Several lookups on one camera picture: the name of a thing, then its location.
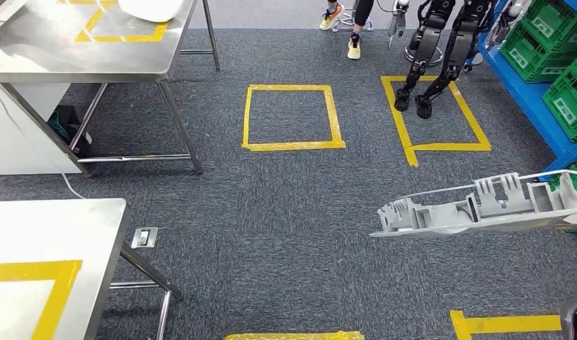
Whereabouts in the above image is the white plastic cover part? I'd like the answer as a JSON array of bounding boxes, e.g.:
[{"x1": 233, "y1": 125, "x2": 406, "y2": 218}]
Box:
[{"x1": 117, "y1": 0, "x2": 186, "y2": 23}]

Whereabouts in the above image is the yellow tape on workbench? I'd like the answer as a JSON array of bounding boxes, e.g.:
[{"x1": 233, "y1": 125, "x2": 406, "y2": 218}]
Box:
[{"x1": 0, "y1": 259, "x2": 84, "y2": 340}]

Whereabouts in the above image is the steel floor socket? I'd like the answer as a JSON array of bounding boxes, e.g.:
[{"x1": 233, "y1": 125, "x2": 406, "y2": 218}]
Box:
[{"x1": 130, "y1": 226, "x2": 159, "y2": 250}]

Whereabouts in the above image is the blue steel shelf rack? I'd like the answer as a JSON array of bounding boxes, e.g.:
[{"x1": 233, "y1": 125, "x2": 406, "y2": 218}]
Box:
[{"x1": 475, "y1": 0, "x2": 577, "y2": 183}]

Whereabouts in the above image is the chrome stool base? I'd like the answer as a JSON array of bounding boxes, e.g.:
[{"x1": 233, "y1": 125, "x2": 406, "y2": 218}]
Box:
[{"x1": 403, "y1": 44, "x2": 445, "y2": 67}]

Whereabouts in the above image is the black humanoid robot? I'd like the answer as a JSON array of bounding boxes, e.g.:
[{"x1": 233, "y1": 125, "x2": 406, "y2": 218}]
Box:
[{"x1": 387, "y1": 0, "x2": 526, "y2": 120}]

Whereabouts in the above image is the person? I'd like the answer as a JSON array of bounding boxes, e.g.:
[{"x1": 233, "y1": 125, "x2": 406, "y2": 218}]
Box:
[{"x1": 319, "y1": 0, "x2": 376, "y2": 61}]

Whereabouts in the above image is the grey plastic wheel hubcap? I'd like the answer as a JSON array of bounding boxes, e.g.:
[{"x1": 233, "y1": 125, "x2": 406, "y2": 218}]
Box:
[{"x1": 369, "y1": 169, "x2": 577, "y2": 239}]

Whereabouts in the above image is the dark bag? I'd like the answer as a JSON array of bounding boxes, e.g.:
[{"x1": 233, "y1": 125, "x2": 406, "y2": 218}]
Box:
[{"x1": 46, "y1": 103, "x2": 93, "y2": 159}]

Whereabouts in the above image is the yellow floor tape square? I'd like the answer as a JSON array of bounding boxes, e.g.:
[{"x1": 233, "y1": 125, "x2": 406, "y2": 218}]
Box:
[
  {"x1": 449, "y1": 310, "x2": 564, "y2": 340},
  {"x1": 381, "y1": 74, "x2": 493, "y2": 169}
]

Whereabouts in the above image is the white power cable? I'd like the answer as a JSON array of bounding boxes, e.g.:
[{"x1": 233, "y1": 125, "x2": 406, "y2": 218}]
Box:
[{"x1": 0, "y1": 86, "x2": 86, "y2": 200}]

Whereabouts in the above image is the white partition panel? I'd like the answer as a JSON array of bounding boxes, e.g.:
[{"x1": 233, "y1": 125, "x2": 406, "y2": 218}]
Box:
[{"x1": 0, "y1": 81, "x2": 86, "y2": 177}]

